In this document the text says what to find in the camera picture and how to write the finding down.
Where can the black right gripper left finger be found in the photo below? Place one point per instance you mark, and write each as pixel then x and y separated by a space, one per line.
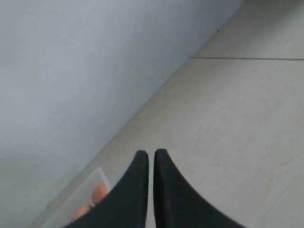
pixel 125 206

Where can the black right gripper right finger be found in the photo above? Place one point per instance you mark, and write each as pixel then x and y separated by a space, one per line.
pixel 177 204

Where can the brown egg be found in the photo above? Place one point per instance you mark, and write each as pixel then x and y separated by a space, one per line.
pixel 82 211
pixel 99 192

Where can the clear plastic bin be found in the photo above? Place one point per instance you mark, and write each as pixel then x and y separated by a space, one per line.
pixel 60 212

